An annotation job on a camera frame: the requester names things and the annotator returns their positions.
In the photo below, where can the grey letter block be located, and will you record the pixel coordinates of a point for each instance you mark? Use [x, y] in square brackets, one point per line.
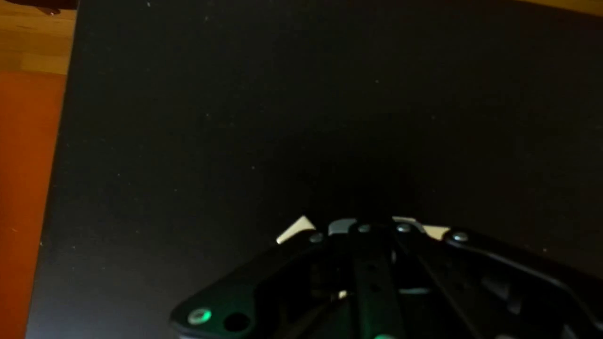
[340, 226]

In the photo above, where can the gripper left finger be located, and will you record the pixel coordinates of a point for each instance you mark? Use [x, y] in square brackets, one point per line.
[282, 282]

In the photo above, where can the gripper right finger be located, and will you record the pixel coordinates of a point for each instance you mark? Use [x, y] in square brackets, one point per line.
[494, 282]

